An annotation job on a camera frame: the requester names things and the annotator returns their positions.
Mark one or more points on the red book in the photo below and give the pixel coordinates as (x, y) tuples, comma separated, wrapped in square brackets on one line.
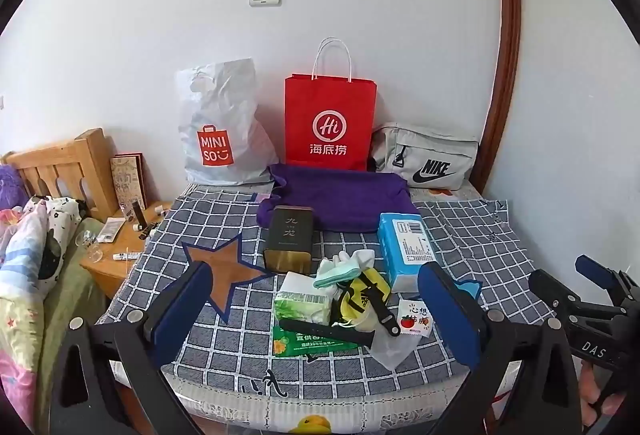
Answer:
[(144, 180)]

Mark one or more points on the purple fabric tray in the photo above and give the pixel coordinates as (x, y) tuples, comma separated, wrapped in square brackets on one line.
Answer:
[(345, 195)]

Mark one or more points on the red paper bag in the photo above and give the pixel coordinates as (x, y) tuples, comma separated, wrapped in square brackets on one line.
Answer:
[(330, 105)]

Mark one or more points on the small green white tissue pack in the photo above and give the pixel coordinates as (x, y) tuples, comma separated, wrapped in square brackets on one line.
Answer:
[(300, 300)]

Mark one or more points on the grey waist bag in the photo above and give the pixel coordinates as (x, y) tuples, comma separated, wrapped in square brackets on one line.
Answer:
[(425, 150)]

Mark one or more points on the green wet wipe packet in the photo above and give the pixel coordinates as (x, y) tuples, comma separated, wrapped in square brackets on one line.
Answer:
[(300, 345)]

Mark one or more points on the wooden nightstand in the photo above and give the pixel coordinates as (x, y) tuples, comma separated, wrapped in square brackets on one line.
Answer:
[(107, 265)]

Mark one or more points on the blue tissue pack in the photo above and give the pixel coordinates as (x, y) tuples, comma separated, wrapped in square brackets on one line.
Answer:
[(405, 245)]

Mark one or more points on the wooden bed headboard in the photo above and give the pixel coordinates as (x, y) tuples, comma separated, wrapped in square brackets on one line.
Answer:
[(65, 165)]

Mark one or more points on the small white tube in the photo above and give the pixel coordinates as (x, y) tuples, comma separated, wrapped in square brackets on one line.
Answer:
[(125, 256)]

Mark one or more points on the translucent white bag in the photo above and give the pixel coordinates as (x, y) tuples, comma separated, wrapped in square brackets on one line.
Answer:
[(390, 350)]

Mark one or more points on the pastel floral quilt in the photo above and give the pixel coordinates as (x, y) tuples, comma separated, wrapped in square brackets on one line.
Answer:
[(17, 275)]

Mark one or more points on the green bedsheet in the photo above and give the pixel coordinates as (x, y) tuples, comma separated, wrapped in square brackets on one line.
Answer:
[(70, 305)]

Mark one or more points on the white cosmetic tube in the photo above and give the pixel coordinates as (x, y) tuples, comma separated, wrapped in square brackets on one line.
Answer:
[(111, 230)]

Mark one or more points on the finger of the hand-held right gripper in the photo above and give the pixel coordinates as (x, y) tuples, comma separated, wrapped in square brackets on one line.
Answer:
[(547, 282), (595, 269)]

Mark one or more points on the small black bottle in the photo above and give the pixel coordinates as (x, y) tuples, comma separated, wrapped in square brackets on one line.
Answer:
[(139, 217)]

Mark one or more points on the small white tomato print sachet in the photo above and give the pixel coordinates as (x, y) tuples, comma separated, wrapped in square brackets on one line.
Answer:
[(414, 317)]

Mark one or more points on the panda print blanket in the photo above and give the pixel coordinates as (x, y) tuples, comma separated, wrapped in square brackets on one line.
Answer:
[(55, 235)]

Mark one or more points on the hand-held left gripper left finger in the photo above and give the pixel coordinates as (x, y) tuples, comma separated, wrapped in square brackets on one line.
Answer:
[(180, 310)]

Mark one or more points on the mint green cloth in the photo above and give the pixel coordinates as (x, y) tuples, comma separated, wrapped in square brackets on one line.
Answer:
[(335, 274)]

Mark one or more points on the white duck print tablecloth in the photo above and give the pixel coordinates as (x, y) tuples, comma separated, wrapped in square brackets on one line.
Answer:
[(325, 395)]

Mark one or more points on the purple plush toy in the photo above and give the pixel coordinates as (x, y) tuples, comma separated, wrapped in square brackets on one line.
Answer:
[(10, 185)]

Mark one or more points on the clear glass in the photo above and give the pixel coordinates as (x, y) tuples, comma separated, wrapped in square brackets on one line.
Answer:
[(90, 247)]

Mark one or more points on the patterned cover book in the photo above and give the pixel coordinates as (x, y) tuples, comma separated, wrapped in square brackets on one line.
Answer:
[(127, 180)]

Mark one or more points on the person's right hand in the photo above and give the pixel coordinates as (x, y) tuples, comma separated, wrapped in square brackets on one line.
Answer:
[(589, 390)]

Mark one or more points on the dark tea tin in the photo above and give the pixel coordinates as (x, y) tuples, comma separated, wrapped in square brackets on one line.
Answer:
[(290, 235)]

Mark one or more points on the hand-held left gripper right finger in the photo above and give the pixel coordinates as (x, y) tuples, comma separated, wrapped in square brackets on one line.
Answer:
[(450, 310)]

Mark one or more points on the white plastic shopping bag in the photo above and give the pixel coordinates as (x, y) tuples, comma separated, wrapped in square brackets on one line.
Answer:
[(225, 115)]

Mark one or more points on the blue checked star tablecloth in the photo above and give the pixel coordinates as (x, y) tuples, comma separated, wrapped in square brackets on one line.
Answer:
[(225, 225)]

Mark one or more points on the brown wooden door frame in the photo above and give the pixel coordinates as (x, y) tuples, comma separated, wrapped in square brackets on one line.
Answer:
[(505, 15)]

